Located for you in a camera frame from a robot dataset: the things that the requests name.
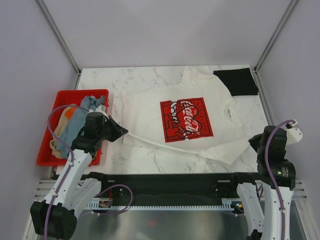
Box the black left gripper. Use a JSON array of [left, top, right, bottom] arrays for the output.
[[97, 116, 128, 143]]

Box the white t-shirt red print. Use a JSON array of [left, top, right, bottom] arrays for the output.
[[122, 66, 249, 165]]

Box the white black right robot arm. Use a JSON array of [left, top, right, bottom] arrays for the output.
[[229, 120, 303, 240]]

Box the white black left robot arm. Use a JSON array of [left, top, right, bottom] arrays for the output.
[[30, 112, 128, 240]]

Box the light blue t-shirt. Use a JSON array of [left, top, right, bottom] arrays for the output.
[[56, 95, 106, 159]]

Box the orange garment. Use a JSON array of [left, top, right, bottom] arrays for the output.
[[64, 107, 75, 120]]

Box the beige t-shirt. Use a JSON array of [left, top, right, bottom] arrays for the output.
[[49, 106, 73, 159]]

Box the red plastic bin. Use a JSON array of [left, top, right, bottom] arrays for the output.
[[37, 89, 109, 167]]

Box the folded black t-shirt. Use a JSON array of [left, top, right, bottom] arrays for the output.
[[213, 67, 259, 97]]

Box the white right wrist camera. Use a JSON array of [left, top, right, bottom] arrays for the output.
[[285, 119, 303, 145]]

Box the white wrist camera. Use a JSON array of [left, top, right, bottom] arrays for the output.
[[95, 104, 109, 119], [285, 119, 303, 145]]

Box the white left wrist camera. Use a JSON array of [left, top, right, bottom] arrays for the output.
[[95, 104, 109, 119]]

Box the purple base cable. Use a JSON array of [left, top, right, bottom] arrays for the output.
[[90, 183, 133, 217]]

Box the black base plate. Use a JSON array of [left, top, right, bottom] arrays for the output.
[[84, 171, 261, 207]]

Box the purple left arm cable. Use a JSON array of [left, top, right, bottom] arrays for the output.
[[43, 105, 91, 238]]

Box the right aluminium frame post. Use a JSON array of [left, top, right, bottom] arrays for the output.
[[252, 0, 300, 74]]

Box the aluminium frame post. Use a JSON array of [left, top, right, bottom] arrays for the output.
[[252, 0, 300, 74], [35, 0, 82, 76]]

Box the white slotted cable duct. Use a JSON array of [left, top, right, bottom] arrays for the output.
[[84, 198, 234, 212]]

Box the left aluminium frame post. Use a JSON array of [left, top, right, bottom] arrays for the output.
[[35, 0, 82, 76]]

